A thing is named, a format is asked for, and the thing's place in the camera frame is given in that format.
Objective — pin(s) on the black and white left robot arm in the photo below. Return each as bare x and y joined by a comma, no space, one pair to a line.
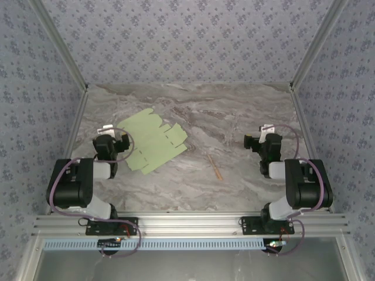
70,190

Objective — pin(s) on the aluminium slanted frame post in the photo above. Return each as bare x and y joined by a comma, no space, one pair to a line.
317,44
61,44

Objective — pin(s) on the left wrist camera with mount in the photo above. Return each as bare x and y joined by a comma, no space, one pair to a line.
105,130

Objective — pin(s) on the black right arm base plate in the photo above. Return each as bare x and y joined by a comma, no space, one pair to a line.
250,226

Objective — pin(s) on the aluminium table side rail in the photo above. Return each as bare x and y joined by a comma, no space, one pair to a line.
301,117
76,117

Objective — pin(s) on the printed wooden chopstick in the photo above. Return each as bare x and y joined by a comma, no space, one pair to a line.
215,167

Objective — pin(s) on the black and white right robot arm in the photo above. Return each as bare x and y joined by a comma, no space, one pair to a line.
307,190

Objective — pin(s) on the aluminium table end rail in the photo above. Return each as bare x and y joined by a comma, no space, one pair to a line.
187,84

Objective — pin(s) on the small black circuit board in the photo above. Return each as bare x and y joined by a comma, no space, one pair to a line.
109,243
275,244

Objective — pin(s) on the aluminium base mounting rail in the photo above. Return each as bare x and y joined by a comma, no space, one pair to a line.
187,225

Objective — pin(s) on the light green paper box sheet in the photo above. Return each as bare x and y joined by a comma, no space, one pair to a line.
152,140

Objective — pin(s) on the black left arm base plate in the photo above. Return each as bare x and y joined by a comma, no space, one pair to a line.
129,226

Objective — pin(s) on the aluminium lower frame rail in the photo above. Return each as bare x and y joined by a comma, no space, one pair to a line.
29,263
350,263

